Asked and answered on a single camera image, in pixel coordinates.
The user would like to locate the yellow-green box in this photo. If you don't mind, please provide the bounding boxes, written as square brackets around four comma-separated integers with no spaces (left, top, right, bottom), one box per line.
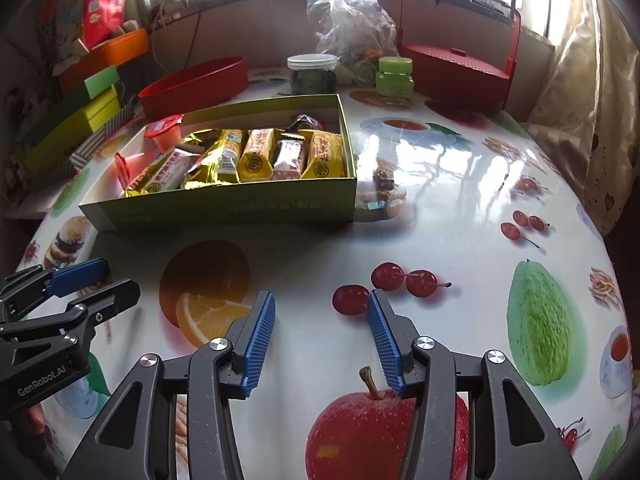
[22,85,121,171]

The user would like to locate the yellow packet orange label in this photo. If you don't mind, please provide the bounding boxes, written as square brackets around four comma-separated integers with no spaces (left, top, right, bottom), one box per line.
[125,147,201,196]
[300,130,347,180]
[237,129,283,183]

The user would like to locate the small dark brown packet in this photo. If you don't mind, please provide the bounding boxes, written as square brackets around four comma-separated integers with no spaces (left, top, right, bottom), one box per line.
[287,114,323,133]

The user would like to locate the red jelly cup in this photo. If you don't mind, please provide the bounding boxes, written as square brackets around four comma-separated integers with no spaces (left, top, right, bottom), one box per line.
[145,115,183,156]
[114,152,146,196]

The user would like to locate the clear plastic bag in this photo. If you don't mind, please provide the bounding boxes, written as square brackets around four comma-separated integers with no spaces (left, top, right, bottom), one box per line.
[306,0,401,86]

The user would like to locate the white maroon packet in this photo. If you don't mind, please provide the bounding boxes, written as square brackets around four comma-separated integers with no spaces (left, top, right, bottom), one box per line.
[272,132,307,181]

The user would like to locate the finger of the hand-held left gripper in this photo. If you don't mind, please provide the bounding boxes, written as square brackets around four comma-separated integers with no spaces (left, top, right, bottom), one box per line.
[0,277,142,347]
[0,258,111,311]

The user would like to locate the cream patterned curtain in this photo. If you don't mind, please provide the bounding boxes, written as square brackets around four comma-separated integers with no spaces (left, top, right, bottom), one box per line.
[520,0,640,236]

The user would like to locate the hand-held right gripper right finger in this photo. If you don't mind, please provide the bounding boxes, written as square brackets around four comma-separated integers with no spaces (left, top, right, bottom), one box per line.
[367,289,583,480]

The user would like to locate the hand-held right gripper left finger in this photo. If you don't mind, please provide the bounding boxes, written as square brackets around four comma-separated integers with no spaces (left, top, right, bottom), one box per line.
[62,290,277,480]

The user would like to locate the red oval basket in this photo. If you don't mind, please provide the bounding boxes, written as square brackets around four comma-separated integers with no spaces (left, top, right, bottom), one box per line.
[137,56,248,118]

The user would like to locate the red basket with handle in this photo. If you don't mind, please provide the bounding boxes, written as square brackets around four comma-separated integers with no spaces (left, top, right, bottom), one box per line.
[397,0,521,111]

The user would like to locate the red snack bag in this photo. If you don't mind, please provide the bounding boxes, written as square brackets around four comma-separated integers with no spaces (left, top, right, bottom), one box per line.
[82,0,132,51]

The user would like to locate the green and white cardboard box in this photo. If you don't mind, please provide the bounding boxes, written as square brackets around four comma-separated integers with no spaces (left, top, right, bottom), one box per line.
[79,94,358,231]

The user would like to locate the clear jar white lid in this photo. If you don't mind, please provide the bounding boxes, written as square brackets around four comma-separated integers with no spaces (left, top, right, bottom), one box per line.
[287,54,338,96]

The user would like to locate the gold long packet colourful letters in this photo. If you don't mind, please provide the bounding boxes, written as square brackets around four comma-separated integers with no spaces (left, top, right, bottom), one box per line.
[185,130,246,188]

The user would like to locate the small green jar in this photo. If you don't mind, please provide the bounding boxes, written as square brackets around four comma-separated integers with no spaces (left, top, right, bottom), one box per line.
[375,56,415,97]

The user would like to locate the black cable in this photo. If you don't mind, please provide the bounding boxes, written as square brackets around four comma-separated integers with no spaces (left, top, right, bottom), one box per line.
[182,0,206,68]

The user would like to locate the orange box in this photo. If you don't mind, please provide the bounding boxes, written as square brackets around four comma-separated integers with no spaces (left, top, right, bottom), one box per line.
[59,27,151,92]

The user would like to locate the striped grey white box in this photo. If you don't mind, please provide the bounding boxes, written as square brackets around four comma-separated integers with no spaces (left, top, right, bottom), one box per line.
[70,105,136,168]

